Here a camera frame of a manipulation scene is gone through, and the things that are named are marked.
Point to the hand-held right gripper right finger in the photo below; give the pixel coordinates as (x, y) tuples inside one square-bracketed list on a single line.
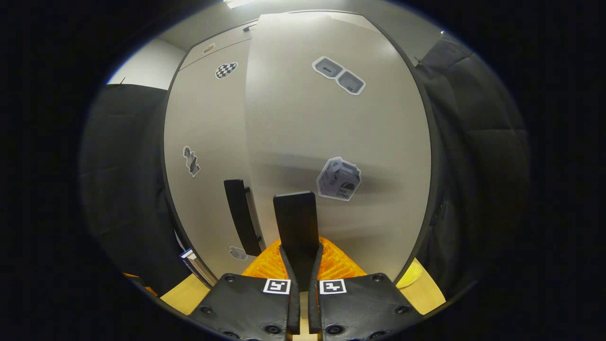
[(313, 312)]

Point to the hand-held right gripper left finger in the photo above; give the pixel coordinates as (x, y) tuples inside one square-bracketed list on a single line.
[(294, 312)]

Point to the box-sticker grey cabinet door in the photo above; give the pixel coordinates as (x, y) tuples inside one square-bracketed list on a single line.
[(307, 123)]

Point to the grey double-door shoe cabinet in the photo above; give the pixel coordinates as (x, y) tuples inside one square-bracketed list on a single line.
[(436, 166)]

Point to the checkered-sticker grey cabinet door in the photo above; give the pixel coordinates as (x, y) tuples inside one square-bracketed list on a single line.
[(208, 123)]

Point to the grey cabinet drawer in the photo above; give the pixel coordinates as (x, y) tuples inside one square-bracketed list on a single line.
[(222, 45)]

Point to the yellow fluffy sponge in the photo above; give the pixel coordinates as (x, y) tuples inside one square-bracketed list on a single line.
[(411, 275)]

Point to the stack of books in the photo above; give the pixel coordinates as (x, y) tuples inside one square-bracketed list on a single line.
[(196, 265)]

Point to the black backdrop cloth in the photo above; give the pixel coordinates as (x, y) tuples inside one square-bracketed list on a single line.
[(123, 180), (483, 166)]

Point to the ceiling light panel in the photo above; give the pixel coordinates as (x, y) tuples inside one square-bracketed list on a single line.
[(236, 3)]

